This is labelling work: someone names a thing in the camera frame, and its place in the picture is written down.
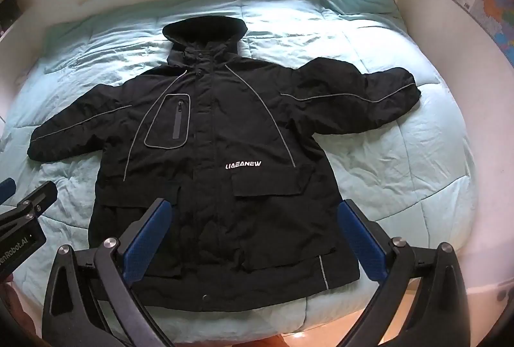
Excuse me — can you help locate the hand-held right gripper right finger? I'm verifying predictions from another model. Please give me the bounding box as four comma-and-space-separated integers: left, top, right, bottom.
337, 198, 471, 347

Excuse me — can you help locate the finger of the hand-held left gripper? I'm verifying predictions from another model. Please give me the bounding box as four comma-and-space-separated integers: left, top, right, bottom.
0, 181, 58, 227
0, 178, 17, 207

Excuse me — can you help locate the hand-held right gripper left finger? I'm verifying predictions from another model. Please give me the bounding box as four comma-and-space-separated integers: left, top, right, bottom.
41, 198, 179, 347

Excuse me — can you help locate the black hooded jacket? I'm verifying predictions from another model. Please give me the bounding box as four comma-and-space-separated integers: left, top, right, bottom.
27, 16, 421, 311

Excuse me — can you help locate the light blue quilt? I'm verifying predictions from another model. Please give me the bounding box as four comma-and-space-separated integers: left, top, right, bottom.
0, 0, 477, 336

